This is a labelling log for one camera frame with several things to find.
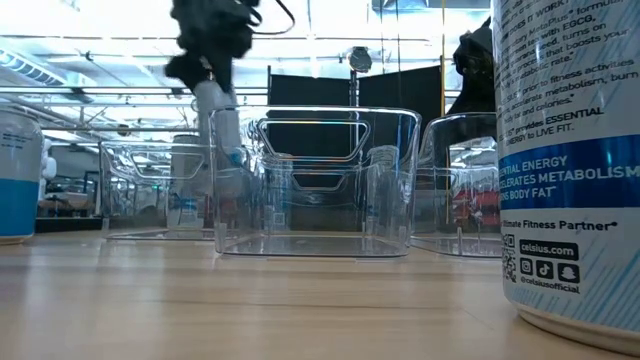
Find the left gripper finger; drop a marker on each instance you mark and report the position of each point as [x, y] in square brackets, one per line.
[224, 72]
[182, 72]

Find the clear plastic bin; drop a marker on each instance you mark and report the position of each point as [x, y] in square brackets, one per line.
[450, 240]
[320, 245]
[150, 235]

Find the white and blue soda can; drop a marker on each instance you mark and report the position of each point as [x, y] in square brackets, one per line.
[17, 200]

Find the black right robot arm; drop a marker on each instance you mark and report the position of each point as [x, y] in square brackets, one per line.
[475, 75]

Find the black folding screen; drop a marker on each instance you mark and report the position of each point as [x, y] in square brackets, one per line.
[310, 90]

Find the round grey device on pole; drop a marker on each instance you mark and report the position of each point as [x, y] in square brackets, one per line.
[360, 59]

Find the white machine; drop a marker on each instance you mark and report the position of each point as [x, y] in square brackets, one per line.
[48, 167]

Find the red storage bins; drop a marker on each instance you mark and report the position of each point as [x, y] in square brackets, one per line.
[485, 205]

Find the black aluminium table frame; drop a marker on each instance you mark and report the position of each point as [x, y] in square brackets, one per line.
[70, 225]

